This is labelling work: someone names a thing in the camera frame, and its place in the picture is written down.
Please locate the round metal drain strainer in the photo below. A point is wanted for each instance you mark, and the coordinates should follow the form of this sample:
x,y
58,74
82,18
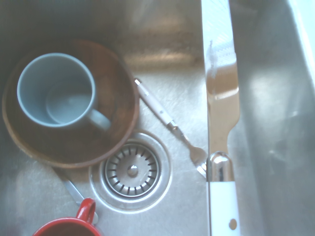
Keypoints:
x,y
131,172

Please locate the brown wooden bowl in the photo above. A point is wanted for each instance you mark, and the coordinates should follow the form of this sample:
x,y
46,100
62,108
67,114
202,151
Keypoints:
x,y
115,98

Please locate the stainless steel sink basin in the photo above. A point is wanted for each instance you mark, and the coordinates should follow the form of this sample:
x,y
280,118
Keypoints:
x,y
157,37

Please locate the grey-blue ceramic mug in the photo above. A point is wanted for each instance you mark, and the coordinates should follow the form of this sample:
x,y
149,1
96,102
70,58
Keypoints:
x,y
55,89

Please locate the metal utensil under bowl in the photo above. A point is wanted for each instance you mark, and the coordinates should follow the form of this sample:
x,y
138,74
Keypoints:
x,y
72,190

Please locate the red enamel mug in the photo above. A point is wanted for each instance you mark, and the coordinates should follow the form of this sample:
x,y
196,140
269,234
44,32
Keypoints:
x,y
73,226

